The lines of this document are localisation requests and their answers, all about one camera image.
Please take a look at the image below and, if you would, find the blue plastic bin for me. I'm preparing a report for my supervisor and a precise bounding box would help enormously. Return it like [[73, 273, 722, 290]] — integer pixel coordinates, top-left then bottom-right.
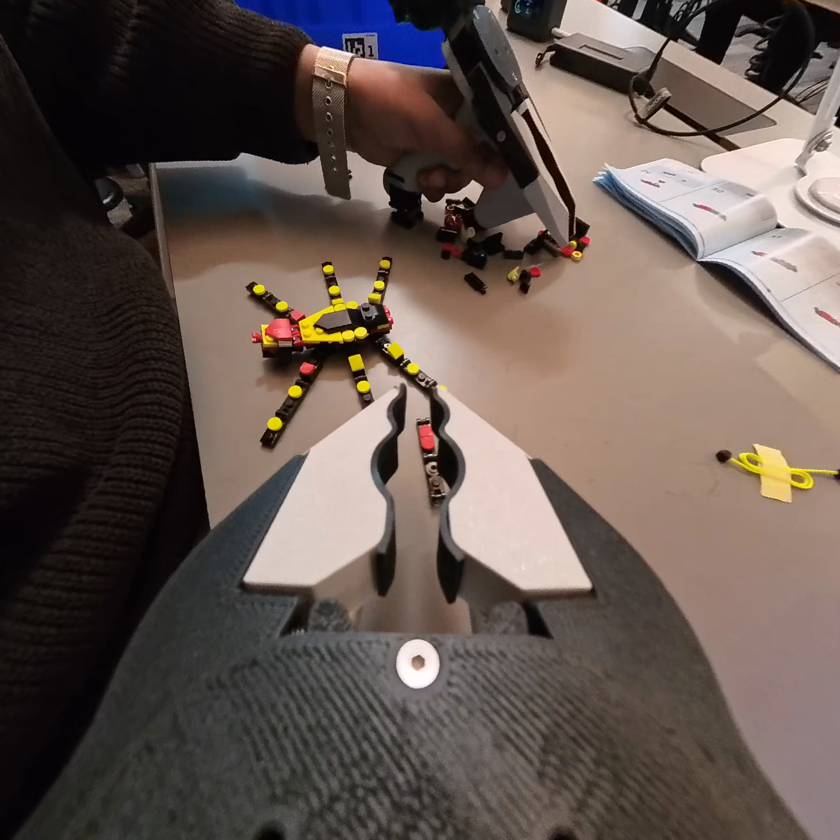
[[235, 0, 450, 70]]

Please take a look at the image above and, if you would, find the yellow black lego spider model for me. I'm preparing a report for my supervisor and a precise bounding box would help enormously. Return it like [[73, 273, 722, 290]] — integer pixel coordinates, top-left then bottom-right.
[[246, 256, 448, 450]]

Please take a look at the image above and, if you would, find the black cable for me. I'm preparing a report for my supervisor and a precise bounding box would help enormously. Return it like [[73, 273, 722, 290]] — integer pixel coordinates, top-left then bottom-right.
[[626, 0, 818, 140]]

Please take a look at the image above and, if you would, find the open instruction booklet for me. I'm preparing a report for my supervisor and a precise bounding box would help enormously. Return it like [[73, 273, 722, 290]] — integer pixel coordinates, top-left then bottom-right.
[[592, 157, 840, 371]]

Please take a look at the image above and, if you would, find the pile of lego pieces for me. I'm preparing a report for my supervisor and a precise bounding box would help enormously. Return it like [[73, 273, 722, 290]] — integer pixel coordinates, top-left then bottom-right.
[[433, 196, 592, 296]]

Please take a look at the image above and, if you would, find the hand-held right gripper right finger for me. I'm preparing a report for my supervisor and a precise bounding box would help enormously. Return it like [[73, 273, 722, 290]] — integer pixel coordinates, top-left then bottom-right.
[[430, 386, 595, 618]]

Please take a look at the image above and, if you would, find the person's left forearm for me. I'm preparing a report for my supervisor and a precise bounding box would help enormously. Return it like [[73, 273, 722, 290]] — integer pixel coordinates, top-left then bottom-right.
[[98, 0, 349, 178]]

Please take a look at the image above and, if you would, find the black power adapter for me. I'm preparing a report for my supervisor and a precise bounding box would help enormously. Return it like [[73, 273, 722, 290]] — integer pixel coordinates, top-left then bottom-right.
[[535, 31, 660, 93]]

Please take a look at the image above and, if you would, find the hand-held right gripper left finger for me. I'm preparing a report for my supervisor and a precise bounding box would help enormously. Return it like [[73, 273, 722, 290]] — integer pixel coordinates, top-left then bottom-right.
[[241, 385, 408, 621]]

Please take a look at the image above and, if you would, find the white monitor stand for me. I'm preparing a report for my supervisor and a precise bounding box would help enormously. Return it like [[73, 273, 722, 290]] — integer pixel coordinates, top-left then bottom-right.
[[699, 62, 840, 227]]

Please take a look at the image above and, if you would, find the black device with screen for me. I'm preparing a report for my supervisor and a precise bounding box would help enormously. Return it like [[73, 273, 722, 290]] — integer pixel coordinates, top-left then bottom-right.
[[505, 0, 571, 42]]

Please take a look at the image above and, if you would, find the wristwatch with mesh band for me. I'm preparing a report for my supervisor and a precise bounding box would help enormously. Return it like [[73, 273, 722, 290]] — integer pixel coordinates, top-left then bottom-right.
[[310, 45, 361, 201]]

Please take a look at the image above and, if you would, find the person's black sweater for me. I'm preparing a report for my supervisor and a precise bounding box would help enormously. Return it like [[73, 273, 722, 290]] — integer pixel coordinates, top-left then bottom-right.
[[0, 0, 217, 840]]

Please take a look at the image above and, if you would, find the person's left hand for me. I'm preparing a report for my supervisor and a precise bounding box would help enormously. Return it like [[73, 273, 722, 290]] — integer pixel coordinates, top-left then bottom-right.
[[346, 60, 509, 203]]

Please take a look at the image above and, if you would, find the black lego strip red tile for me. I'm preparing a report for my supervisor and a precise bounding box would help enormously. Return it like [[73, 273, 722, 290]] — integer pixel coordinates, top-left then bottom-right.
[[415, 416, 455, 508]]

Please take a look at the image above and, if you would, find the yellow cord with black ends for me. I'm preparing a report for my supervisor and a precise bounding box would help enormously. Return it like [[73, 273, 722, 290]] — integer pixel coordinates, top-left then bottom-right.
[[715, 448, 840, 492]]

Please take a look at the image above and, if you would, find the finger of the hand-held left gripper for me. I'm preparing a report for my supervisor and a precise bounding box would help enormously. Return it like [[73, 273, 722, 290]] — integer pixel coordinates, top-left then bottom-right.
[[505, 98, 584, 244], [472, 185, 553, 231]]

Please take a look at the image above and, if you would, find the beige tape piece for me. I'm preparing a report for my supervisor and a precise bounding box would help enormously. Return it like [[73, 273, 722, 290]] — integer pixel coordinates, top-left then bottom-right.
[[750, 444, 807, 504]]

